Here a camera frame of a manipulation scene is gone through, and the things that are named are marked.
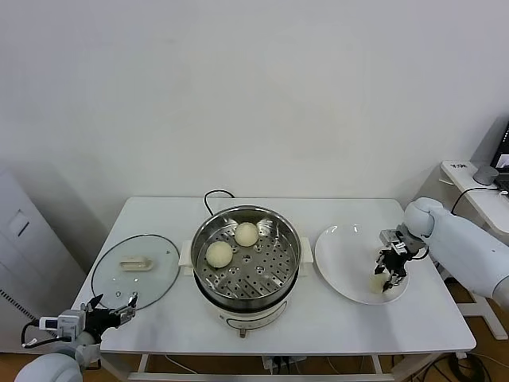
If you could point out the open laptop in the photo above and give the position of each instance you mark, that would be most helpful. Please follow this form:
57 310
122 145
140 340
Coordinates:
502 147

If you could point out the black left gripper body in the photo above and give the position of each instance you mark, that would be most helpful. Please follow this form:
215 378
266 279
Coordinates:
97 320

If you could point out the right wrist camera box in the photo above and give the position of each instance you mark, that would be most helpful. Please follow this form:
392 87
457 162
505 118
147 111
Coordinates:
391 238

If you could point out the cream electric pot base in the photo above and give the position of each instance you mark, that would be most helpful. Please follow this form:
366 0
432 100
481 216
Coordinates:
250 318

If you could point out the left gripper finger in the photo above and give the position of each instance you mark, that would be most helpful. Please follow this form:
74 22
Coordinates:
125 312
92 305

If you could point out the white round plate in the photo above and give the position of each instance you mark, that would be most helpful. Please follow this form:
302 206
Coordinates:
346 258

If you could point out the round glass pot lid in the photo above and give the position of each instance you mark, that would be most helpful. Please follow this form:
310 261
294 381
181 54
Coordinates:
135 264

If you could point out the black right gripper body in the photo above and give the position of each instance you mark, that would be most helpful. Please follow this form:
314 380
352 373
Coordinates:
395 262

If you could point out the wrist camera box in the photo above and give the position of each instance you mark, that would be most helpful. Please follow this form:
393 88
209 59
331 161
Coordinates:
63 323
391 238

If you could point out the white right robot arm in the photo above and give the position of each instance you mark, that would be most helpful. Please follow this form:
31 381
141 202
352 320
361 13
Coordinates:
461 246

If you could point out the white power strip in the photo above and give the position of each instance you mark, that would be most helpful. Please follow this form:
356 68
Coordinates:
282 364

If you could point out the white metal cabinet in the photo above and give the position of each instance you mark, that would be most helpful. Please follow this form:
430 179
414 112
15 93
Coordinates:
24 238

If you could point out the white steamed baozi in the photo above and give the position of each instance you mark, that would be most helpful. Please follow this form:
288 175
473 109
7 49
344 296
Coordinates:
245 234
377 283
218 254

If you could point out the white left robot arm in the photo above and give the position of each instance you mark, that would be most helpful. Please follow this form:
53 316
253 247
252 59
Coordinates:
47 368

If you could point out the perforated steel steamer basket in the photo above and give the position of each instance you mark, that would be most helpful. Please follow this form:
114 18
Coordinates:
262 270

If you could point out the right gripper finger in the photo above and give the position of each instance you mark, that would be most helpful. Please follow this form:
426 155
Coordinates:
393 283
381 267

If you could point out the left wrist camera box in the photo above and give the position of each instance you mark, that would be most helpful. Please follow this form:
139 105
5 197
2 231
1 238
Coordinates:
63 323

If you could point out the white table frame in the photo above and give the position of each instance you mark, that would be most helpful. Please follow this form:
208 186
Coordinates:
199 377

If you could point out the grey computer mouse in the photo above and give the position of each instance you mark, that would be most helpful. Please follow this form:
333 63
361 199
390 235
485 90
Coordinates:
485 175

